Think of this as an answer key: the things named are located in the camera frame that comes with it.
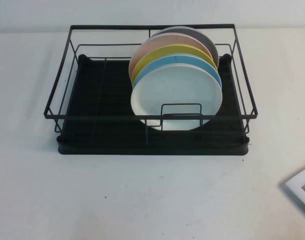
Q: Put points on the white printed card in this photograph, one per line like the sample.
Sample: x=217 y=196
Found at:
x=301 y=185

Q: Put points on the yellow plate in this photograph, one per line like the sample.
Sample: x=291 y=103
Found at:
x=172 y=51

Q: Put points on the grey plate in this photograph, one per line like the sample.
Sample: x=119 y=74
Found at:
x=193 y=33

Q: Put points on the white plate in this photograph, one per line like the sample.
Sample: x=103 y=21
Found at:
x=172 y=87

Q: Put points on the pink plate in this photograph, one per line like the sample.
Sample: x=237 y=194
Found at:
x=167 y=41

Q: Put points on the black dish drying rack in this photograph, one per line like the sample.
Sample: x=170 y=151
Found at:
x=105 y=149

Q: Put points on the blue plate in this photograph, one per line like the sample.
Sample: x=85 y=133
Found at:
x=192 y=61

